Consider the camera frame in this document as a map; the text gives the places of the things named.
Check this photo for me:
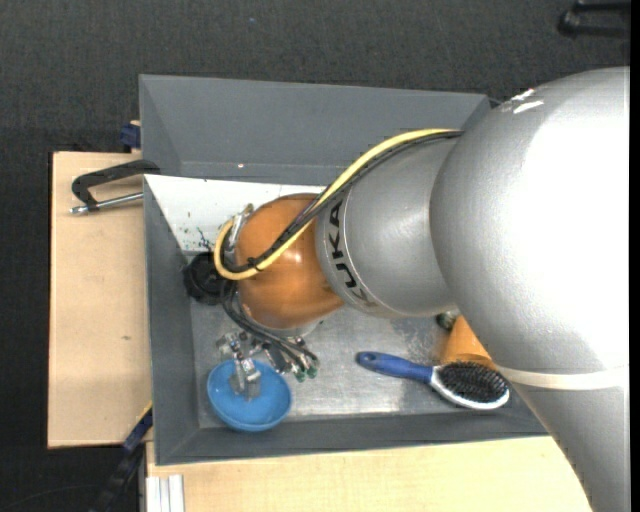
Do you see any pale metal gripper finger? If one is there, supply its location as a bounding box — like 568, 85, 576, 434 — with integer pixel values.
228, 350, 247, 397
244, 357, 263, 403

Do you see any blue bowl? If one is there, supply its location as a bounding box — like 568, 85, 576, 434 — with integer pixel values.
206, 358, 293, 433

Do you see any black round ribbed object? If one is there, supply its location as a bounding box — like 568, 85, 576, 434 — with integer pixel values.
181, 251, 239, 307

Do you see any pale brown flat board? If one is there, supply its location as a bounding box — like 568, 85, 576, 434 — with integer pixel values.
47, 150, 154, 449

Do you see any blue and white hairbrush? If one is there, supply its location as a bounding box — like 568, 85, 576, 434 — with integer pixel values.
355, 350, 512, 412

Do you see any orange cone-shaped object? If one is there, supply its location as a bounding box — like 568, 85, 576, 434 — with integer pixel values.
435, 310, 499, 372

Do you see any grey metal bin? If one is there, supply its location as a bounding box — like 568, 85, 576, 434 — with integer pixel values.
137, 73, 554, 467

